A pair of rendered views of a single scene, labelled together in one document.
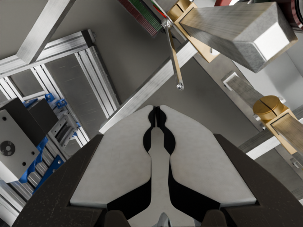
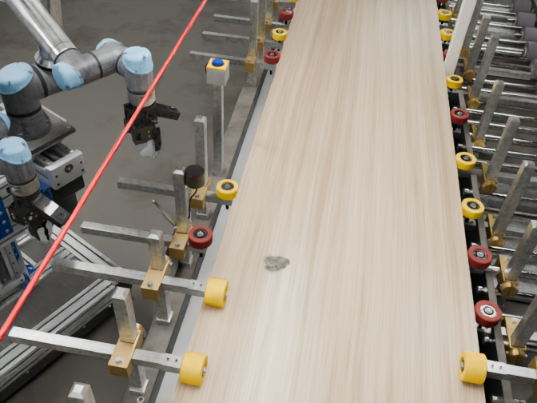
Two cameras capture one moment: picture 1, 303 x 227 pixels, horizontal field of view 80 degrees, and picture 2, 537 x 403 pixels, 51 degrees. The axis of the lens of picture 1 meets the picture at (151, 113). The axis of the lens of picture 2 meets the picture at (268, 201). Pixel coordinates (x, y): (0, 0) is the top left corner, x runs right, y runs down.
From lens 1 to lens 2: 1.74 m
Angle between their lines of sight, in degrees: 68
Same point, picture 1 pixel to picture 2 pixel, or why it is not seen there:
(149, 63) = (123, 384)
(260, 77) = not seen: hidden behind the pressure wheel
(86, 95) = (47, 306)
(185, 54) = (166, 237)
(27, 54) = (123, 181)
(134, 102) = (119, 229)
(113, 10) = not seen: hidden behind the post
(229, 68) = (173, 312)
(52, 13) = (151, 185)
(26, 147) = (63, 180)
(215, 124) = not seen: outside the picture
